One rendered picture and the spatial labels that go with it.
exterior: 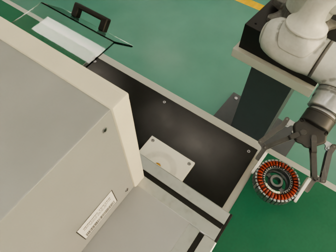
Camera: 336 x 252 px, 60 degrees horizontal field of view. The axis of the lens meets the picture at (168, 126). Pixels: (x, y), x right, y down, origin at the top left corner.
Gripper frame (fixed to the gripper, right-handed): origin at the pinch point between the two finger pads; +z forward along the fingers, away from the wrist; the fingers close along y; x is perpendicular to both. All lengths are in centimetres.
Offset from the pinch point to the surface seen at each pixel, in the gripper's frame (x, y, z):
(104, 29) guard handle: 20, 53, -8
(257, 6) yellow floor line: -155, 72, -109
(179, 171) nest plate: 1.7, 21.8, 12.3
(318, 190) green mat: -10.1, -11.1, -3.9
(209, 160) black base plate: -3.2, 17.3, 5.6
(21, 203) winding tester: 62, 19, 11
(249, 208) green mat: -2.6, 1.4, 10.2
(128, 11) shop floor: -123, 151, -47
